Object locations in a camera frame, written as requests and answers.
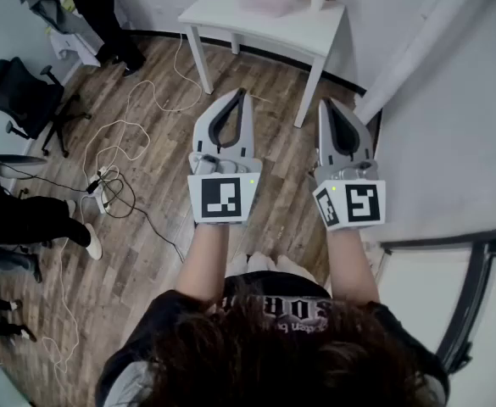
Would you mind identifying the white wall pipes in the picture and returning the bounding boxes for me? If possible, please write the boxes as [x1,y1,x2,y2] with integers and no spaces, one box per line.
[356,0,486,125]

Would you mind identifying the white power strip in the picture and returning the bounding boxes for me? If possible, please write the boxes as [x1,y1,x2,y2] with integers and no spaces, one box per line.
[86,165,114,216]

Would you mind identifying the person's legs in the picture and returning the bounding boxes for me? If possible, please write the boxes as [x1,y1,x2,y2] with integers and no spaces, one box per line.
[230,251,316,280]

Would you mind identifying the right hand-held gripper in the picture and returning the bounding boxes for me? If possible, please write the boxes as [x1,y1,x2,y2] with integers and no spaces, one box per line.
[310,98,387,231]

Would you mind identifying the white table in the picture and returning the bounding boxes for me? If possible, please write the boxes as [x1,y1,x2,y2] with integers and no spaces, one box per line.
[177,0,351,129]

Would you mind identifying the white low cabinet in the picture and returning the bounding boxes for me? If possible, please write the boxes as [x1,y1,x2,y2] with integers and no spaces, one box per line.
[49,31,101,66]

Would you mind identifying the black framed glass door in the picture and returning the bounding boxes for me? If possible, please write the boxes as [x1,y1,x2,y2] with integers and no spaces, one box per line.
[377,226,496,377]

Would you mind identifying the person's left forearm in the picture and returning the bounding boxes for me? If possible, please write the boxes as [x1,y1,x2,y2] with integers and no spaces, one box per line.
[174,221,232,305]

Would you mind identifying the long white cable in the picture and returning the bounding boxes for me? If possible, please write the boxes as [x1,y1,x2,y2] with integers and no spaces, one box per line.
[81,31,205,186]

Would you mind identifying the black cable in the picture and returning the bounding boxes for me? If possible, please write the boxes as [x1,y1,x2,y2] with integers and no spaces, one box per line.
[0,165,186,263]

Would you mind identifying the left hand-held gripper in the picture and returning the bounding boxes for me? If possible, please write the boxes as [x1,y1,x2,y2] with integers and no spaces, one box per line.
[187,86,262,226]

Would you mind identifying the person's right forearm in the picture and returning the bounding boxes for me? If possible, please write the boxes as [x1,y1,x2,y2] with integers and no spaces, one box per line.
[326,226,381,305]

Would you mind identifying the grey garment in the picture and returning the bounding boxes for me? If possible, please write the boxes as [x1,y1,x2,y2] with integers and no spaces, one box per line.
[16,0,88,42]

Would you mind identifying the person's black printed T-shirt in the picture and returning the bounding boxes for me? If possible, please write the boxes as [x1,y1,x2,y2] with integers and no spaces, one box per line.
[94,269,451,407]

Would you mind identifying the thin white cable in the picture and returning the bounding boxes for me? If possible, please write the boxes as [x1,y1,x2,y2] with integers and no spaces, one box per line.
[41,234,82,376]

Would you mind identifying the black office chair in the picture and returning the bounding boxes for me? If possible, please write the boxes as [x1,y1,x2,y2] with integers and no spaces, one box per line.
[0,56,93,159]

